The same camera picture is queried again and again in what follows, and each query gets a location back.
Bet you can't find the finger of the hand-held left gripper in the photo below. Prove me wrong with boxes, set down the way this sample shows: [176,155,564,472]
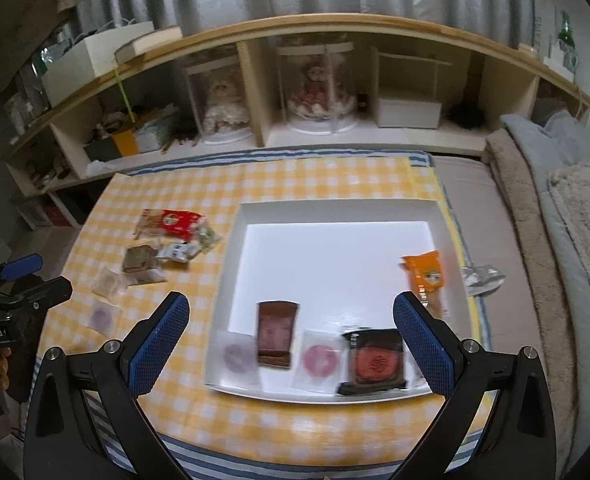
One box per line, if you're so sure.
[0,254,44,291]
[0,276,74,322]

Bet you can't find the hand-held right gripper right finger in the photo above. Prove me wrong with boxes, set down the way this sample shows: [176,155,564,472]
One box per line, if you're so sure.
[392,291,556,480]

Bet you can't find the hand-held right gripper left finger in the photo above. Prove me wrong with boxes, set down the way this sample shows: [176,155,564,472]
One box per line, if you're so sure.
[25,290,192,480]

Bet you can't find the dark mooncake packet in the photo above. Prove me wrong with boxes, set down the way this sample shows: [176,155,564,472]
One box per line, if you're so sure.
[337,327,408,395]

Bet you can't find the clear packet with beige cookie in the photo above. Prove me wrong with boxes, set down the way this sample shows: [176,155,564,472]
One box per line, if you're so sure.
[91,266,126,306]

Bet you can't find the clear packet with purple pastry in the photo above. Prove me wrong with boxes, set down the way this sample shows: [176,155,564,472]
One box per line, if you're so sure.
[215,330,263,391]
[86,301,123,336]

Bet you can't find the orange snack packet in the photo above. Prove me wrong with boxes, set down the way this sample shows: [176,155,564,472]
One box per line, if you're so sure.
[401,250,448,318]

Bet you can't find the small brown pastry packet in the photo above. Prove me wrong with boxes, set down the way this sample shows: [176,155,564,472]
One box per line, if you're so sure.
[121,244,168,286]

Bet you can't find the clear packet with black label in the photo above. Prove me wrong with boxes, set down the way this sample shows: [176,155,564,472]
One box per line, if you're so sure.
[155,241,198,263]

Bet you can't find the clear packet with pink pastry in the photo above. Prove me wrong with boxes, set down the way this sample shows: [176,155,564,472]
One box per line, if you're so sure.
[292,329,348,395]

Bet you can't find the brown snack packet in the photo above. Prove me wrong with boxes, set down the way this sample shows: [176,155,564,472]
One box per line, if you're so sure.
[256,300,300,370]

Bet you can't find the green and white snack packet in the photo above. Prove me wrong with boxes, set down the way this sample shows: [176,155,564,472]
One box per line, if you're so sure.
[195,224,223,251]

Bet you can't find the white shallow cardboard box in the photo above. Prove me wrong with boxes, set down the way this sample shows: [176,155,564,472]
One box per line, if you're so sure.
[205,199,470,403]

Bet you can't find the red snack packet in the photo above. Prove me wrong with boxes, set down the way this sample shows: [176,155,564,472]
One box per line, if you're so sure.
[134,208,208,241]

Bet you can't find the empty clear wrapper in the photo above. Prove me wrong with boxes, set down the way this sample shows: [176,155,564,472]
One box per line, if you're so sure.
[462,264,506,296]

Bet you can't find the dark box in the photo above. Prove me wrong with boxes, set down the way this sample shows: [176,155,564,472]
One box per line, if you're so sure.
[84,137,120,163]

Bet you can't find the taupe mattress sheet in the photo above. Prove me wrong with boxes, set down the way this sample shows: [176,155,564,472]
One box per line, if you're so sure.
[430,154,550,461]

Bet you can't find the orange box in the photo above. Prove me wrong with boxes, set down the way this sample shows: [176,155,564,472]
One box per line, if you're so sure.
[112,130,138,157]

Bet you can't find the beige fleece blanket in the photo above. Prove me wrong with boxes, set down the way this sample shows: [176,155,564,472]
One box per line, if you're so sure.
[485,127,590,461]

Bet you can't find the tissue box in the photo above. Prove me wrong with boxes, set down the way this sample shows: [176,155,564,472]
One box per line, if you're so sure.
[134,117,176,153]

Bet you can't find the yellow checked tablecloth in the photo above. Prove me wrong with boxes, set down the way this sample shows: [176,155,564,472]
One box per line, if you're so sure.
[37,157,498,453]

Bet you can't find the white woven storage box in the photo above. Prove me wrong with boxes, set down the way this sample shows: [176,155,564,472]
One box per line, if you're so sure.
[41,21,156,108]

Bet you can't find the grey blanket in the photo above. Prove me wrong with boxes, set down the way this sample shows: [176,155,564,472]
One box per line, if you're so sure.
[500,112,590,311]

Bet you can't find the small white box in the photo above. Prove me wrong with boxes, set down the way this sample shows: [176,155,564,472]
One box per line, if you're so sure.
[375,97,443,128]

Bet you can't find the cream doll in clear case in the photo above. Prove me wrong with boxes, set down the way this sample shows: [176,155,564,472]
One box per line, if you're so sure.
[182,55,256,146]

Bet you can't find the thick book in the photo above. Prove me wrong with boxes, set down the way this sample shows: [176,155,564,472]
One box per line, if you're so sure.
[114,25,183,63]

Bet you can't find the red doll in clear case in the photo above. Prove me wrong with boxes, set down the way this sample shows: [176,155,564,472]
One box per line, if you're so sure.
[276,35,360,135]

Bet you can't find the wooden shelf unit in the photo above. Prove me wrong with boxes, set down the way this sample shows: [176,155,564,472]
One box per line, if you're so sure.
[2,12,590,231]

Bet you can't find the green glass bottle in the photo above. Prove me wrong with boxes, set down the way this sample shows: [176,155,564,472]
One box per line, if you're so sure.
[557,10,578,68]

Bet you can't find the yellow-green strap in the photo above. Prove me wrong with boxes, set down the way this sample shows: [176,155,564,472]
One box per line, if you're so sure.
[116,67,136,123]

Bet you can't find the wooden frame stand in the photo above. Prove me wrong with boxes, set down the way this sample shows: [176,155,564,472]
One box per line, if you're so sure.
[372,47,453,103]

